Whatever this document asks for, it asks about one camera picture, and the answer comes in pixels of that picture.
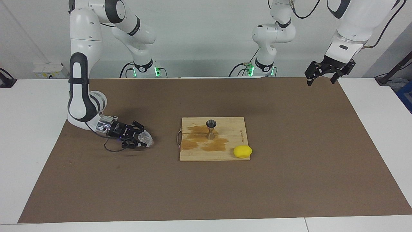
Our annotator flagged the brown table mat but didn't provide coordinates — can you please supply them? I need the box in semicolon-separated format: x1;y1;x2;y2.
18;77;412;224

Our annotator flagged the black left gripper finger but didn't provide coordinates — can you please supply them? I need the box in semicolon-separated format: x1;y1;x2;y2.
331;61;356;84
305;62;325;86

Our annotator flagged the black stand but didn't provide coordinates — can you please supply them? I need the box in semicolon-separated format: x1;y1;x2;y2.
375;52;412;86

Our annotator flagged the black base cable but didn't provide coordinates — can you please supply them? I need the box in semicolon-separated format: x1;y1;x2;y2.
229;47;259;77
119;62;136;78

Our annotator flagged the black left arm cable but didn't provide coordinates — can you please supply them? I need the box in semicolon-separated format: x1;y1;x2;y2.
290;0;406;49

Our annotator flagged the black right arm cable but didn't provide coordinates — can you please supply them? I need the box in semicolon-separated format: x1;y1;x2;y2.
87;124;129;153

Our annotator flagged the white wall socket box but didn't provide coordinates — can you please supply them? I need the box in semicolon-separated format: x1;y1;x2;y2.
33;63;70;79

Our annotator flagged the yellow lemon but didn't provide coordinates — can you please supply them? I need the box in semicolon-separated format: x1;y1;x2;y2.
233;145;253;159

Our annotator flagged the black table clamp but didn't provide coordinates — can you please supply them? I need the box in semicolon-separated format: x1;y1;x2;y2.
0;68;17;88

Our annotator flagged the clear glass cup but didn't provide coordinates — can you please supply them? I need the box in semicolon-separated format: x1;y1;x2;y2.
138;130;154;147

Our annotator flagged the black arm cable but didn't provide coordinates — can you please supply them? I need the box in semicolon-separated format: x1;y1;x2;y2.
87;124;129;153
290;0;406;49

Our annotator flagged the steel double jigger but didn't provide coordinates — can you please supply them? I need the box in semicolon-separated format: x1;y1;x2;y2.
206;120;217;140

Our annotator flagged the wooden cutting board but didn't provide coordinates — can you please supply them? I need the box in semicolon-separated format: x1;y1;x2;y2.
176;117;251;161

